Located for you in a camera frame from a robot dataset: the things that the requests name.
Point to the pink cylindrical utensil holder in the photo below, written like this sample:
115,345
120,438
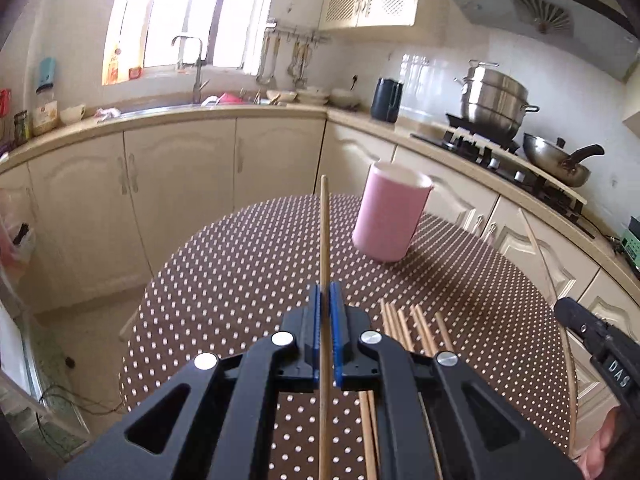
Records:
392,203

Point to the cream lower cabinets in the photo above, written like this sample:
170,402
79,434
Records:
105,197

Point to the dark blue electric kettle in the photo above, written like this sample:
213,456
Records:
386,101

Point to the wooden chopstick six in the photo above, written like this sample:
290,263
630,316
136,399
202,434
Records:
404,331

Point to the bottle with teal cap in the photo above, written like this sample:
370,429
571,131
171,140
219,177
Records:
45,112

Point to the stainless steel steamer pot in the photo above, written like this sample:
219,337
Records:
493,100

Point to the green appliance on counter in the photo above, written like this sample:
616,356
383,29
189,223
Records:
630,244

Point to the wall utensil rack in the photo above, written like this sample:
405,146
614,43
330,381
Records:
289,48

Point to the wooden chopstick eight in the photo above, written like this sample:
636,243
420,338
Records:
431,346

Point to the grey range hood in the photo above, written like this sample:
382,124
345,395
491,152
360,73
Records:
597,31

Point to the right human hand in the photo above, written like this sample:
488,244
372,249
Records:
591,462

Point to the chrome kitchen faucet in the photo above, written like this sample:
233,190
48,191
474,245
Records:
199,83

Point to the dark glass jar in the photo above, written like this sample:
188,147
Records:
22,132

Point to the wooden chopstick three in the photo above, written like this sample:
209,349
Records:
374,430

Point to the wooden chopstick one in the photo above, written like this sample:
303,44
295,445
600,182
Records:
325,379

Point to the wooden chopstick five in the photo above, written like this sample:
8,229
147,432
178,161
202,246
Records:
393,322

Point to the kitchen window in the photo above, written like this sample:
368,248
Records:
150,34

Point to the wooden chopstick nine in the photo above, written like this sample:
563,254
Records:
446,339

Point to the black gas stove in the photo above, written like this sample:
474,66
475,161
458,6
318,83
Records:
465,140

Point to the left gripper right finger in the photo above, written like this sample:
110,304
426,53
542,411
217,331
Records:
436,417

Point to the brown polka dot tablecloth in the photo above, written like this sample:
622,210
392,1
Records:
232,282

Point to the stacked white dishes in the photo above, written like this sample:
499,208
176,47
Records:
340,98

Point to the pink item in sink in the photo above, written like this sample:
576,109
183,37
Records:
225,99

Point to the steel wok black handle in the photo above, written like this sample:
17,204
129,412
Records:
552,159

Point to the wooden chopstick four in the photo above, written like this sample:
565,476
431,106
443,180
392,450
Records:
387,325

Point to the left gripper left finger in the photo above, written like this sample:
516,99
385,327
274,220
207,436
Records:
214,419

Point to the wooden chopstick seven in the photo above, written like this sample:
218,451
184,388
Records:
418,327

